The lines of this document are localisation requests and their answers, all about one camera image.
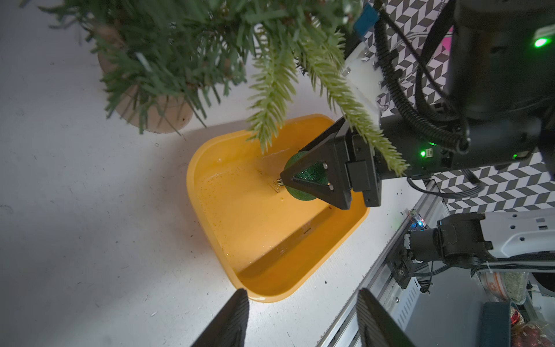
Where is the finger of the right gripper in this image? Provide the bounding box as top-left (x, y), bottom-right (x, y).
top-left (280, 127), bottom-right (352, 211)
top-left (305, 117), bottom-right (349, 152)

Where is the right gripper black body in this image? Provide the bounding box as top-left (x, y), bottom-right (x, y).
top-left (345, 115), bottom-right (462, 207)

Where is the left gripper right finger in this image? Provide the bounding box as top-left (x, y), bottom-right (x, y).
top-left (356, 289), bottom-right (414, 347)

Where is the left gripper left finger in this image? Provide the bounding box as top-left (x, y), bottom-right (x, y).
top-left (192, 289), bottom-right (249, 347)

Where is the green glitter ball ornament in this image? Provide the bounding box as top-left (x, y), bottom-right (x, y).
top-left (285, 151), bottom-right (329, 201)

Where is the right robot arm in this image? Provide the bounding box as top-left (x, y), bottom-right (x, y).
top-left (374, 1), bottom-right (554, 288)

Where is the tree pot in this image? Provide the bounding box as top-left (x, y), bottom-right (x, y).
top-left (96, 51), bottom-right (195, 134)

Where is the small green christmas tree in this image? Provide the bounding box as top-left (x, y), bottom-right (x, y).
top-left (42, 1), bottom-right (408, 176)

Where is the yellow plastic tray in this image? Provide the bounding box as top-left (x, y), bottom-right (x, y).
top-left (186, 114), bottom-right (369, 303)

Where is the aluminium front rail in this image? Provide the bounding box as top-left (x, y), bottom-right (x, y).
top-left (316, 181), bottom-right (452, 347)

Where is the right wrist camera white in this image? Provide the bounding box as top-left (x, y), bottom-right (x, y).
top-left (343, 1), bottom-right (382, 125)

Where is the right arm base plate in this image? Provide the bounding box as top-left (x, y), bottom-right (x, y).
top-left (386, 210), bottom-right (440, 293)

